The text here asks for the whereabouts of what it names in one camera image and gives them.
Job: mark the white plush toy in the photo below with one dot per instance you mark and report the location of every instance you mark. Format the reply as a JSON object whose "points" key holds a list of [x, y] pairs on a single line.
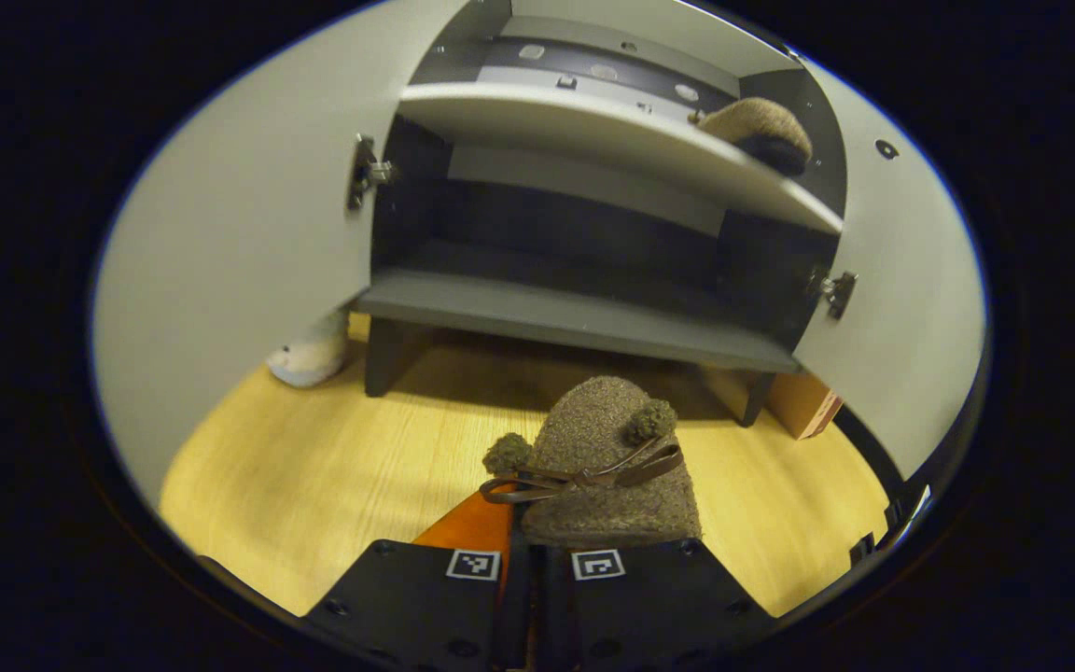
{"points": [[309, 359]]}

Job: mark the white cabinet door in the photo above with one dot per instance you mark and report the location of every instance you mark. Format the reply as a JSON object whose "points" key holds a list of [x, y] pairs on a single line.
{"points": [[239, 233], [911, 308]]}

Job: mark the brown fuzzy shoe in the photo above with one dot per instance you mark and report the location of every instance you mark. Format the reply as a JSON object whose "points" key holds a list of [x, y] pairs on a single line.
{"points": [[593, 420], [752, 121]]}

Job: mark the brown white box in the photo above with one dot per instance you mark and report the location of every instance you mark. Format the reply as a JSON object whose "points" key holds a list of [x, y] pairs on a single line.
{"points": [[803, 406]]}

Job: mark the white grey shoe cabinet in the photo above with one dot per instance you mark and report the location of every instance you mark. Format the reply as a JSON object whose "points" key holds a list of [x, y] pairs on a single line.
{"points": [[547, 317]]}

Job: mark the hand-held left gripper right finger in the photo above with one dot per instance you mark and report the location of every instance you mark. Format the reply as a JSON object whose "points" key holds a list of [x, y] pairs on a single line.
{"points": [[649, 607]]}

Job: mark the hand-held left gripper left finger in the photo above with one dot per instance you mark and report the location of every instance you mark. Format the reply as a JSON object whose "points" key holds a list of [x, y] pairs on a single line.
{"points": [[407, 607]]}

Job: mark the metal door hinge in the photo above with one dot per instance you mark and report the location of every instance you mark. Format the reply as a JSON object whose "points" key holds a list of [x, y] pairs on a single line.
{"points": [[841, 291], [365, 173]]}

